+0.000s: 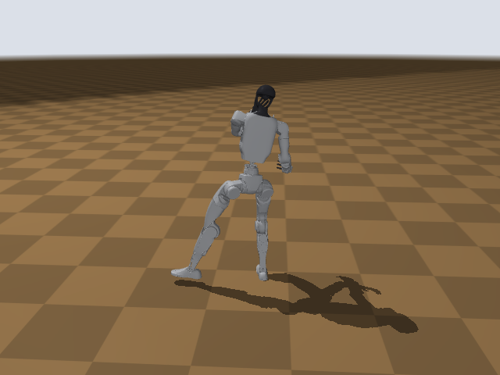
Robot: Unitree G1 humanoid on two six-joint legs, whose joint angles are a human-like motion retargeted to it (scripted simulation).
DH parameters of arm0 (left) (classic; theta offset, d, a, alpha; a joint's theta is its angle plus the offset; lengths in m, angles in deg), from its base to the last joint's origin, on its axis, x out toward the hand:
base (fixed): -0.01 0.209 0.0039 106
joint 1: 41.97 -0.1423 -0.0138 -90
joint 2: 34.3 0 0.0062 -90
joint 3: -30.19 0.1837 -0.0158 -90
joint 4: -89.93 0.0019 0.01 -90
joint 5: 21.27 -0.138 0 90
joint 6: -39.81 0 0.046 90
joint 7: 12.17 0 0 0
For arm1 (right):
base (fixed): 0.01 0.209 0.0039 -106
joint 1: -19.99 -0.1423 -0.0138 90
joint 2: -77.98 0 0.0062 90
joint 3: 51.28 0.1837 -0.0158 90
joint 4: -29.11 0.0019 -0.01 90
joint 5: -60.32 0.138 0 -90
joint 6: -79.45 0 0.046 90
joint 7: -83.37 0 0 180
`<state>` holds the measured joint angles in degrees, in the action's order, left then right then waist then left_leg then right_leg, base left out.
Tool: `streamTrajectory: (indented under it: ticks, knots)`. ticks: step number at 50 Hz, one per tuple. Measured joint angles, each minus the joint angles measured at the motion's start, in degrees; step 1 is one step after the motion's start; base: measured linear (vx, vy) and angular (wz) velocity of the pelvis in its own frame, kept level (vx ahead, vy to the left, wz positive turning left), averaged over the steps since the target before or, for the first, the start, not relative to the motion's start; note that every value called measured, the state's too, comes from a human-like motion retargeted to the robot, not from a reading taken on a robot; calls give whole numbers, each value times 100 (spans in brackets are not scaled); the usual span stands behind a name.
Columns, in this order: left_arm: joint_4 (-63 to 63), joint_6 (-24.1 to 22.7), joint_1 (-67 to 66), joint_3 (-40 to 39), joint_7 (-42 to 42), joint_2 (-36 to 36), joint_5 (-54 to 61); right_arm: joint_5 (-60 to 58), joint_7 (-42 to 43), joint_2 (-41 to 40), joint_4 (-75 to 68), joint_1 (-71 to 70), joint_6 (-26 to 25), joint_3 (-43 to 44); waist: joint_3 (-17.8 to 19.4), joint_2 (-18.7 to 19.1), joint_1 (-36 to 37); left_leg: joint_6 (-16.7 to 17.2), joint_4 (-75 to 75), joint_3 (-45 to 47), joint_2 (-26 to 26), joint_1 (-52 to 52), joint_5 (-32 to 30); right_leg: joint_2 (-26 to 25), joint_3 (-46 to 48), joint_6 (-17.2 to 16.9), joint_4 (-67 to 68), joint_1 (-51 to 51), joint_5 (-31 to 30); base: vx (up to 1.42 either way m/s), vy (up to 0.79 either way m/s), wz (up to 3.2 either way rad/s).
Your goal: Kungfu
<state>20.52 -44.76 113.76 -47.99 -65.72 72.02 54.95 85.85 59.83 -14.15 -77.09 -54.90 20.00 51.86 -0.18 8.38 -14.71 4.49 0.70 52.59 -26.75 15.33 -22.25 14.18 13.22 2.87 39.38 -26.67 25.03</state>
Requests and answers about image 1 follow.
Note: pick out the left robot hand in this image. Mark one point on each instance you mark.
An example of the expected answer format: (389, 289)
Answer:
(255, 108)

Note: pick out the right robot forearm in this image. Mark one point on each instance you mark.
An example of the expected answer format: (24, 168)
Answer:
(287, 167)

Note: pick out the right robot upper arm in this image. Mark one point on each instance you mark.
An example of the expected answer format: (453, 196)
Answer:
(283, 130)

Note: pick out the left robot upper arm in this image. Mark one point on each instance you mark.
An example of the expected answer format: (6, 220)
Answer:
(236, 121)

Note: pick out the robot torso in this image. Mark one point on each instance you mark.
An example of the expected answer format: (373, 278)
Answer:
(257, 137)

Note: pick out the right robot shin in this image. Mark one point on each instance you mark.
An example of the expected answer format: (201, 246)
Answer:
(262, 246)

